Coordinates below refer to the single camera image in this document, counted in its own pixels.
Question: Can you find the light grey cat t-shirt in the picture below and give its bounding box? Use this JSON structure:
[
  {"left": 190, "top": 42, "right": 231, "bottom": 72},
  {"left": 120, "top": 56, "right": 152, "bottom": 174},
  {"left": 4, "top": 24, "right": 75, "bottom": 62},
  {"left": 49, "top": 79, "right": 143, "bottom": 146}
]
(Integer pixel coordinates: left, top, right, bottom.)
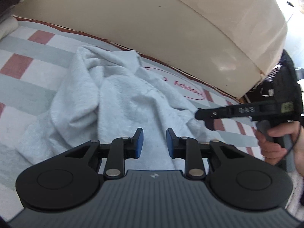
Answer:
[{"left": 17, "top": 46, "right": 220, "bottom": 170}]

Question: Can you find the person's right hand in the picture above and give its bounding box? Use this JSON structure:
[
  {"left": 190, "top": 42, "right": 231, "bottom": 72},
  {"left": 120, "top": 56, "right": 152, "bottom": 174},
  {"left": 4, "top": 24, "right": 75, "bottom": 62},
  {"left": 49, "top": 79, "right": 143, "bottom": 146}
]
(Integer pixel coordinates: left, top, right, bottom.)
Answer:
[{"left": 255, "top": 120, "right": 304, "bottom": 172}]

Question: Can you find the black bag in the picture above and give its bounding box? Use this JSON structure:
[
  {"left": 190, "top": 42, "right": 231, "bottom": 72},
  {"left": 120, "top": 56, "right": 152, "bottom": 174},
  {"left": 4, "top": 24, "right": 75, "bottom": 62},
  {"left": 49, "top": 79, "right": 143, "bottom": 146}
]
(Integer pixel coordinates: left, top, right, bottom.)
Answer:
[{"left": 244, "top": 49, "right": 299, "bottom": 103}]

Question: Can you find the beige leather sofa backrest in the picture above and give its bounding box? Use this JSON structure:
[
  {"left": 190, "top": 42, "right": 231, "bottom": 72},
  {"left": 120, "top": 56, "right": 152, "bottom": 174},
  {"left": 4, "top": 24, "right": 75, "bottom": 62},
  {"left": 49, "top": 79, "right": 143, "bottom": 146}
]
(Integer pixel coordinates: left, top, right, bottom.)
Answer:
[{"left": 16, "top": 0, "right": 287, "bottom": 98}]

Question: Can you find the plaid grey red blanket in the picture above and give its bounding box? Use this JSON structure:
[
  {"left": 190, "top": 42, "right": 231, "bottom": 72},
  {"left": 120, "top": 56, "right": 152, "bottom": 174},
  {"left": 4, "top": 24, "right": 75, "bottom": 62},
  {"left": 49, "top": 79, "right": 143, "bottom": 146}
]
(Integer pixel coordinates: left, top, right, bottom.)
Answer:
[{"left": 0, "top": 16, "right": 304, "bottom": 221}]

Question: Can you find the white folded garment bottom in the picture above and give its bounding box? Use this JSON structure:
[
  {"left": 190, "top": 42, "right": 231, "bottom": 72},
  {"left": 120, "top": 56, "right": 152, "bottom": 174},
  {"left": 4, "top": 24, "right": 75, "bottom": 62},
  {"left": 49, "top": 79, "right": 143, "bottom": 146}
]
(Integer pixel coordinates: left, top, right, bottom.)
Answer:
[{"left": 0, "top": 16, "right": 18, "bottom": 40}]

